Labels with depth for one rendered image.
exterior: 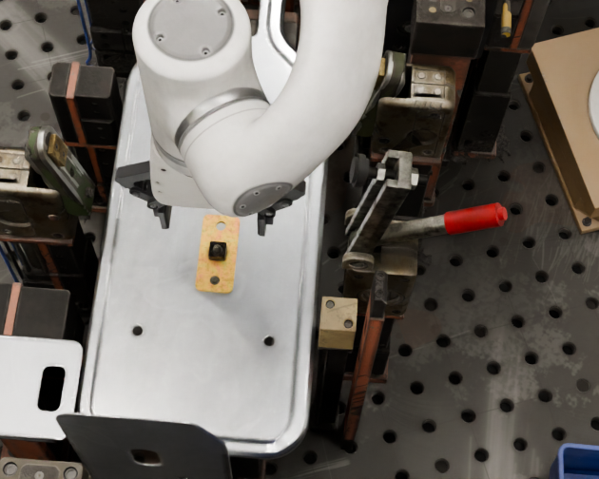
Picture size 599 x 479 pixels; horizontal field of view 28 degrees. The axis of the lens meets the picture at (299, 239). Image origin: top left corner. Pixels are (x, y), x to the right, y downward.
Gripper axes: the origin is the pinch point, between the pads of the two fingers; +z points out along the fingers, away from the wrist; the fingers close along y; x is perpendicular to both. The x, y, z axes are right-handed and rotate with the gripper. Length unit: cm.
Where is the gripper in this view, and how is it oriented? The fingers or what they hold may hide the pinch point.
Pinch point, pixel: (214, 214)
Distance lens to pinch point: 112.7
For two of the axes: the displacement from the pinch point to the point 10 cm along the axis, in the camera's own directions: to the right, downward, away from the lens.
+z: -0.1, 4.0, 9.2
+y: -10.0, -0.7, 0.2
